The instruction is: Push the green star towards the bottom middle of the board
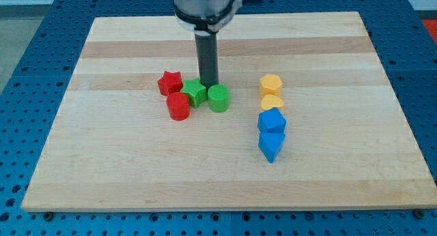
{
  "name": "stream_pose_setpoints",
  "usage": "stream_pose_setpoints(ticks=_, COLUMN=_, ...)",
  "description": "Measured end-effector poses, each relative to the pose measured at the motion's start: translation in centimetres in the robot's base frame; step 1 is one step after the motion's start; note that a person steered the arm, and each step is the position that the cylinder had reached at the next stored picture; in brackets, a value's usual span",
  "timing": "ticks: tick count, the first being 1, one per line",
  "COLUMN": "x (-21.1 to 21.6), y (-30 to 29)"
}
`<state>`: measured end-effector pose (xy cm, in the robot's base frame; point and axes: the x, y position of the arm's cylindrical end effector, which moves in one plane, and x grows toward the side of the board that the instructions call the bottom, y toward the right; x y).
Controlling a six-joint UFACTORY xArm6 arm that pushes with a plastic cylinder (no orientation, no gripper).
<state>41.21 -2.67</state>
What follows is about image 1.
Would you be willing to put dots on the yellow heart block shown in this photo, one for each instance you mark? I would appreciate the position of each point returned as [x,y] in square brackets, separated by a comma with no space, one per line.
[270,101]

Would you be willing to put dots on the green star block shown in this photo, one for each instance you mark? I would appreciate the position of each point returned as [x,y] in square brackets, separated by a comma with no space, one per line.
[195,91]

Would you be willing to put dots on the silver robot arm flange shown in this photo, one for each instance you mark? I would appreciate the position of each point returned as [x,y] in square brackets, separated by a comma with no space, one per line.
[205,17]

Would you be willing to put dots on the red star block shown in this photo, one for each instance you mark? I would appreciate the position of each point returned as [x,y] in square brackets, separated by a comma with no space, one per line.
[170,82]

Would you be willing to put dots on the wooden board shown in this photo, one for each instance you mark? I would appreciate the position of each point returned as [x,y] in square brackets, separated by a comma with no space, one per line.
[113,147]

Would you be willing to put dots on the yellow pentagon block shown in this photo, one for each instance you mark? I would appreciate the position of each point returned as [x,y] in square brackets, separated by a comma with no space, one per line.
[270,84]

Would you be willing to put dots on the blue cube block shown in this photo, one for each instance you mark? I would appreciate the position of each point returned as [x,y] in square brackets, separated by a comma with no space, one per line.
[271,121]

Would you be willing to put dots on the blue triangle block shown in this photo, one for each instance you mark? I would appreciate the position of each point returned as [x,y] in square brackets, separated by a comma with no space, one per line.
[271,144]

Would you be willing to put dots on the green cylinder block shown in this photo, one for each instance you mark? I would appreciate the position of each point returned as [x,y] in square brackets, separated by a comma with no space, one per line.
[218,98]

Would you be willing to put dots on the red cylinder block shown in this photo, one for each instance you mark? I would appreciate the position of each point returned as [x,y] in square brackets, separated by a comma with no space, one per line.
[178,106]

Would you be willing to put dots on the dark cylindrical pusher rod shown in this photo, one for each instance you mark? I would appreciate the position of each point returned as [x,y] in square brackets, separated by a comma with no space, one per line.
[206,46]

